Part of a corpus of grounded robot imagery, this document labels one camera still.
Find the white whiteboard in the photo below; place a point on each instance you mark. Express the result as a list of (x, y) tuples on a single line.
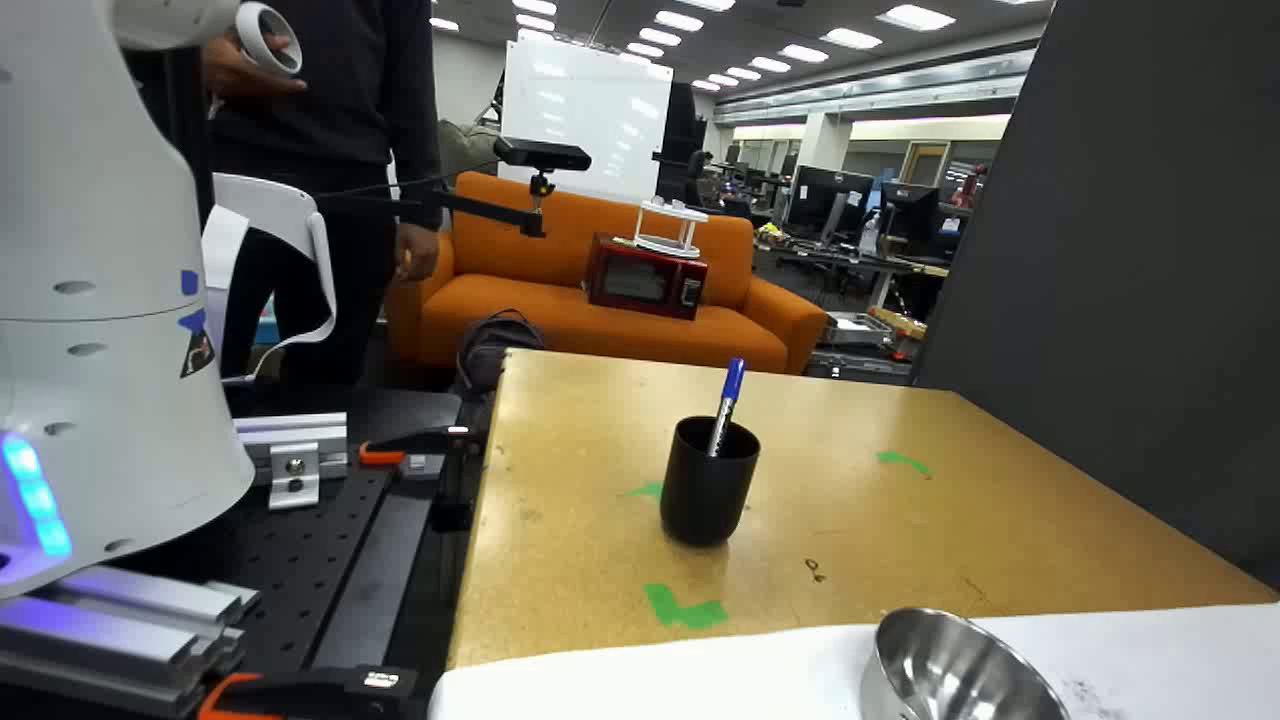
[(585, 112)]

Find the dark grey divider panel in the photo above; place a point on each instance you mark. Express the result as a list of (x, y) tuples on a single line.
[(1135, 265)]

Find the person in black clothes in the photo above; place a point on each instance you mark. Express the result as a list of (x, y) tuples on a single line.
[(332, 105)]

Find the ceiling light panel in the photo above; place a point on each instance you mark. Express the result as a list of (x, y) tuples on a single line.
[(852, 38), (917, 17)]

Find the aluminium extrusion rails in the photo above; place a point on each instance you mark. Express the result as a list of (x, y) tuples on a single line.
[(121, 626)]

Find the dark computer monitors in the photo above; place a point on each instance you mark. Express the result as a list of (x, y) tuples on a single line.
[(867, 208)]

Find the person's right hand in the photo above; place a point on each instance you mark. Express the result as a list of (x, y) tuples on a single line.
[(230, 71)]

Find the aluminium corner bracket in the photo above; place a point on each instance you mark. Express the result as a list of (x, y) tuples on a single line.
[(298, 452)]

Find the black camera on mount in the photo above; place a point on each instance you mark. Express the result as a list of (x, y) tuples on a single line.
[(543, 155)]

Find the black cup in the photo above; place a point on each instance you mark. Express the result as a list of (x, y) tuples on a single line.
[(707, 501)]

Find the steel bowl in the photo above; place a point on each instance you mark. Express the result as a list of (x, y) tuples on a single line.
[(933, 666)]

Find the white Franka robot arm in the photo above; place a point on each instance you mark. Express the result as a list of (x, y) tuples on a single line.
[(92, 265)]

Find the black mounting rail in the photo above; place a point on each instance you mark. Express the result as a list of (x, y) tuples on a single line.
[(374, 573)]

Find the person's left hand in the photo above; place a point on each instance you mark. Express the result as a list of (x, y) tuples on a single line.
[(419, 251)]

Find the white paper sheet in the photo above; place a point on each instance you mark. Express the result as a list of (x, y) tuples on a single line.
[(643, 682)]

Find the red toy microwave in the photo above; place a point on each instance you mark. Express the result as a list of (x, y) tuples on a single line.
[(647, 279)]

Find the orange sofa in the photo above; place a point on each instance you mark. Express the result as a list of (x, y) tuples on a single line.
[(532, 302)]

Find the black round object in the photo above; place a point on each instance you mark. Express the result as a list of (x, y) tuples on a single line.
[(490, 348)]

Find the blue pen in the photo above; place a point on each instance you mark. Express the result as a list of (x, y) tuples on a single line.
[(729, 395)]

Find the white VR controller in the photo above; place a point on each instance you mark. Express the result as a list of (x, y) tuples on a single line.
[(275, 38)]

